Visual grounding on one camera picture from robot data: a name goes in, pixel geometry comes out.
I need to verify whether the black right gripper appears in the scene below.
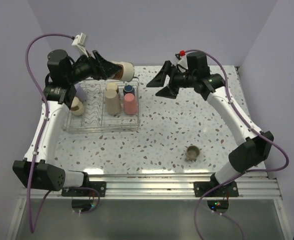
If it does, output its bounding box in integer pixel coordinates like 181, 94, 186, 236
146, 60, 196, 99

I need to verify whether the lilac plastic cup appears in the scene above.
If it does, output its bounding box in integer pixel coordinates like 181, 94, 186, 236
75, 83, 87, 102

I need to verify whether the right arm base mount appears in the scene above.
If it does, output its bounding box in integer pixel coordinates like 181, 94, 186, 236
193, 180, 239, 198

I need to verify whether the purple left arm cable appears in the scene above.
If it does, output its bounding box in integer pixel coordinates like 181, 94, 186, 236
24, 33, 75, 234

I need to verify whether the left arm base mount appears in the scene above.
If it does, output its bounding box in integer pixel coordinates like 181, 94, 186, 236
61, 180, 107, 198

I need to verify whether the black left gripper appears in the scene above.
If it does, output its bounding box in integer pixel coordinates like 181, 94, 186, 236
66, 50, 122, 85

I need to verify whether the dark blue ceramic mug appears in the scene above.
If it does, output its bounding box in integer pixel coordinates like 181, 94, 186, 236
123, 84, 135, 95

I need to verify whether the small olive handled cup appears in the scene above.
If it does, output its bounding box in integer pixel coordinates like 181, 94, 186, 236
185, 145, 200, 161

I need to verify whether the pink plastic cup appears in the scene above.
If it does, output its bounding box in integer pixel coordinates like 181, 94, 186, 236
123, 93, 138, 115

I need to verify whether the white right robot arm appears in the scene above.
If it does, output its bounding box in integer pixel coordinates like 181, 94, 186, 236
146, 50, 273, 196

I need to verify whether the steel wire dish rack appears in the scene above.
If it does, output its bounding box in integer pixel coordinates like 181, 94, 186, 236
62, 77, 140, 134

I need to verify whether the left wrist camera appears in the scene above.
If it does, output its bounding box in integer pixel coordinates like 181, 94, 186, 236
72, 32, 89, 57

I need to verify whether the beige plastic cup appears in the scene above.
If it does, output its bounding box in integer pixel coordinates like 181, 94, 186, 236
105, 89, 121, 115

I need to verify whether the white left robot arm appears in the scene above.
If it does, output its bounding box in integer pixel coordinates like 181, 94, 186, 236
13, 49, 123, 197

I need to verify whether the aluminium rail table edge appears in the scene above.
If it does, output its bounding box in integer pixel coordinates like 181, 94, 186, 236
19, 172, 280, 200

